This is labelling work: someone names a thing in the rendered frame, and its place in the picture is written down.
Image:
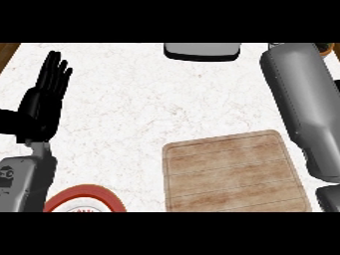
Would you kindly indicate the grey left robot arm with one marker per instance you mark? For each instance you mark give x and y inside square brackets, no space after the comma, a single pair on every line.
[15,186]

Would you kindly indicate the red pot with white inside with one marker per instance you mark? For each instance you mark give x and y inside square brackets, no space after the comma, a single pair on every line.
[104,196]

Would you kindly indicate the grey appliance with black base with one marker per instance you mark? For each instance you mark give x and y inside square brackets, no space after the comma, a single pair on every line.
[202,50]

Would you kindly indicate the orange round object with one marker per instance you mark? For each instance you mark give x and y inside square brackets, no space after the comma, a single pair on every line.
[326,50]

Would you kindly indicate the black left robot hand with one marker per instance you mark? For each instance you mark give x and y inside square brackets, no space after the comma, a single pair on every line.
[39,113]

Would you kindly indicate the brown wooden cutting board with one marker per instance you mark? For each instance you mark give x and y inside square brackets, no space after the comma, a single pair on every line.
[234,172]

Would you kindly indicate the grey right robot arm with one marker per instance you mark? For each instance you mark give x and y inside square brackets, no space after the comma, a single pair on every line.
[308,113]

